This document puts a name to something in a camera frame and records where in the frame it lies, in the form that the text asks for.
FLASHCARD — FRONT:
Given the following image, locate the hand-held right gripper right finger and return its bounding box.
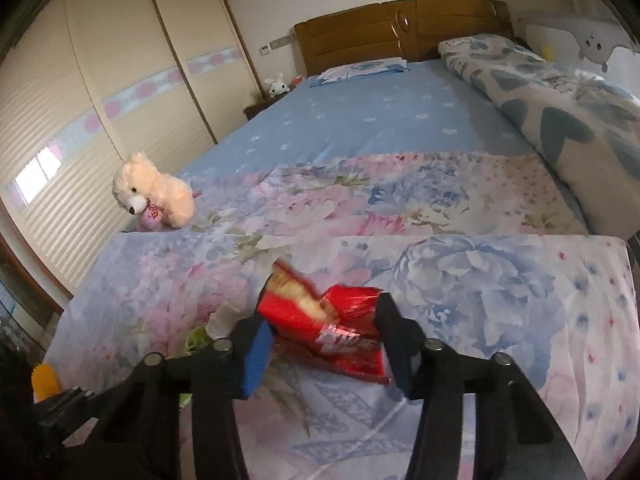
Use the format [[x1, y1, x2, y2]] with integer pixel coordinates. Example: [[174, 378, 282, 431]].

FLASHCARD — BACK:
[[375, 292, 588, 480]]

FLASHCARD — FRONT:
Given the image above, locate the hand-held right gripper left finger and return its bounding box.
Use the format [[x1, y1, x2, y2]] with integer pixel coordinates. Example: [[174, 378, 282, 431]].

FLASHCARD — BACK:
[[85, 316, 275, 480]]

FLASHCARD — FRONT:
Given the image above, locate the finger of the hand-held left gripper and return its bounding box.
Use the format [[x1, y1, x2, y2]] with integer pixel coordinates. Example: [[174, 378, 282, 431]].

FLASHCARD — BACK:
[[32, 386, 113, 428]]

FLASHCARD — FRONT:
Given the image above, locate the orange plastic toy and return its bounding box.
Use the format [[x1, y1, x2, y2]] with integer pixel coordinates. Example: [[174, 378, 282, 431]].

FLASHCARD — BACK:
[[31, 364, 62, 403]]

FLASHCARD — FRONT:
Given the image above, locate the red snack packet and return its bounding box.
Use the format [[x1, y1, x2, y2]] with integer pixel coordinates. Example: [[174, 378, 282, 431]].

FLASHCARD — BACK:
[[256, 260, 392, 386]]

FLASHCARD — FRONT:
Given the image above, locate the crumpled white tissue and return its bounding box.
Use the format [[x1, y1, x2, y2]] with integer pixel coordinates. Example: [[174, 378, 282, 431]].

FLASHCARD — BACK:
[[205, 301, 243, 338]]

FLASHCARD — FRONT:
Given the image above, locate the green crumpled wrapper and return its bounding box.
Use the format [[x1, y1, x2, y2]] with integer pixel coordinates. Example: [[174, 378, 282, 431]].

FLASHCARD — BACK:
[[182, 327, 211, 353]]

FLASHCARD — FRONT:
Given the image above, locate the pink floral blanket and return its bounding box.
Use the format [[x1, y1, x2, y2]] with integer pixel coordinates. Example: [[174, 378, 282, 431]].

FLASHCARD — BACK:
[[42, 152, 633, 480]]

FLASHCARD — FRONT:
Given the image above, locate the cream teddy bear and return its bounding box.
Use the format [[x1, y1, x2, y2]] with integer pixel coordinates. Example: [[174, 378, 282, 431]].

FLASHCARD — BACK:
[[112, 151, 197, 233]]

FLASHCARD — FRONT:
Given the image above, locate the dark wooden nightstand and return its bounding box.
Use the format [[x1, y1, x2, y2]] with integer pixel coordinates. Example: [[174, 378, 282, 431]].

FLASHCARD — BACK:
[[243, 94, 291, 121]]

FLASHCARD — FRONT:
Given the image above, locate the bed with blue sheet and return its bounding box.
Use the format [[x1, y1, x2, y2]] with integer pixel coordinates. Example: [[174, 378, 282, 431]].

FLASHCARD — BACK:
[[120, 57, 593, 236]]

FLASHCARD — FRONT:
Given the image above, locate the white bunny plush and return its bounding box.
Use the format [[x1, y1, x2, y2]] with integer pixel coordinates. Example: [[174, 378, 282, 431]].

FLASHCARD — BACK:
[[264, 72, 291, 98]]

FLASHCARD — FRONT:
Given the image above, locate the grey quilt with blue hearts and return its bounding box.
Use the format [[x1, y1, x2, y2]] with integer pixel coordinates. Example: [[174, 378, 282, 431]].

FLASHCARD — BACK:
[[437, 33, 640, 241]]

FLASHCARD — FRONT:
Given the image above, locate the blue printed pillow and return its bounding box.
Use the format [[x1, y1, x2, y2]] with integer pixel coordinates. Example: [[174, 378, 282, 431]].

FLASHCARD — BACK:
[[309, 56, 410, 88]]

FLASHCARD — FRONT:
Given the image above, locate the cream sliding wardrobe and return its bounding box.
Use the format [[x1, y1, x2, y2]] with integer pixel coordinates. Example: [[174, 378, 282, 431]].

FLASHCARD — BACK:
[[0, 0, 263, 301]]

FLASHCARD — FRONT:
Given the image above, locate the wooden headboard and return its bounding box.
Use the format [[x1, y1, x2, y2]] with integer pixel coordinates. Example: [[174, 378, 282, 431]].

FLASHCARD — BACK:
[[293, 0, 516, 78]]

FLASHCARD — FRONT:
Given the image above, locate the grey bed guard rail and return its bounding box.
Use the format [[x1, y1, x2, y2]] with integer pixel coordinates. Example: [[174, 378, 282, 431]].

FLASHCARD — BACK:
[[517, 10, 640, 91]]

